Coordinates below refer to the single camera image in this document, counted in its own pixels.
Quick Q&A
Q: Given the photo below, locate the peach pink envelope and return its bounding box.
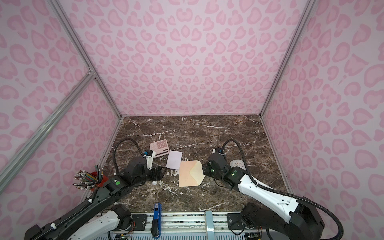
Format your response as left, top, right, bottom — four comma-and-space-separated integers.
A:
179, 161, 205, 187

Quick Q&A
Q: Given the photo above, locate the blue black tool on rail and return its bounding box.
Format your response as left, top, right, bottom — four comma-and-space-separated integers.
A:
151, 203, 162, 239

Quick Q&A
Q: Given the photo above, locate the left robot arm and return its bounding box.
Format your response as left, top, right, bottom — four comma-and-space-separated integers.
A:
24, 138, 167, 240

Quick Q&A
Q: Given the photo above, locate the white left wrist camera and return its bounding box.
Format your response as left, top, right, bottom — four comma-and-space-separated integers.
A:
143, 150, 156, 170

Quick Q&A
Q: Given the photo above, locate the white round clock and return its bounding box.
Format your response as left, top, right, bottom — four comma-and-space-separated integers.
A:
230, 160, 246, 170

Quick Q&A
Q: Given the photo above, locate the pink desk calculator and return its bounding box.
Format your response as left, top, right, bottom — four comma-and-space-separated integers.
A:
150, 140, 170, 158

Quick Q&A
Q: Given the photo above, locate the white letter paper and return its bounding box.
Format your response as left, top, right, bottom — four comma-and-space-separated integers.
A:
166, 151, 183, 170

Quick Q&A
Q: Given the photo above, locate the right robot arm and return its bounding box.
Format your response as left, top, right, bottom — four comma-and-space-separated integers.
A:
202, 139, 344, 240

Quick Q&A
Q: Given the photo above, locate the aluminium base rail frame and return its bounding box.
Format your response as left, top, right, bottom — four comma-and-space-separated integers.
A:
97, 211, 288, 240

